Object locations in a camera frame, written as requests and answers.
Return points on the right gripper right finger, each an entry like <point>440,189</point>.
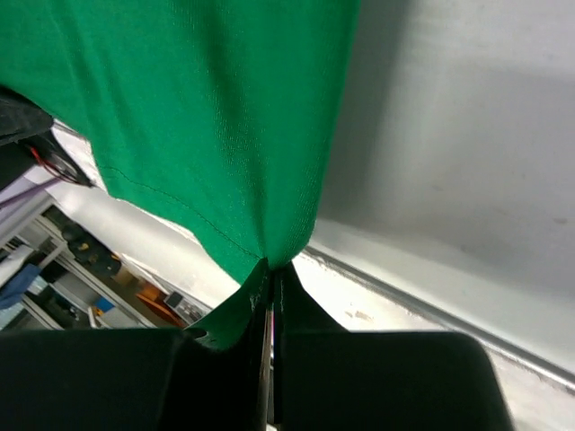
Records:
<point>330,378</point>

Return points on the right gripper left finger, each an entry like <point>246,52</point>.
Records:
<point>211,376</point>

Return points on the green t shirt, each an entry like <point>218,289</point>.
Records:
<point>215,115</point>

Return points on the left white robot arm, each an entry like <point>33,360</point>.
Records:
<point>21,119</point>

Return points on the background storage shelf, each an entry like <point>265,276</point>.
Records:
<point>90,277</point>

